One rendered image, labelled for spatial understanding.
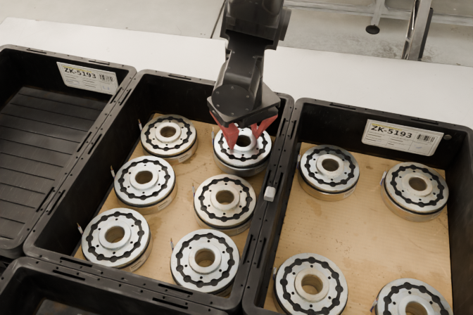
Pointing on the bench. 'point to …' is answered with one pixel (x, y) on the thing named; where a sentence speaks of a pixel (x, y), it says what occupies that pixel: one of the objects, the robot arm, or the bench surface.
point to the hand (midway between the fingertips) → (243, 138)
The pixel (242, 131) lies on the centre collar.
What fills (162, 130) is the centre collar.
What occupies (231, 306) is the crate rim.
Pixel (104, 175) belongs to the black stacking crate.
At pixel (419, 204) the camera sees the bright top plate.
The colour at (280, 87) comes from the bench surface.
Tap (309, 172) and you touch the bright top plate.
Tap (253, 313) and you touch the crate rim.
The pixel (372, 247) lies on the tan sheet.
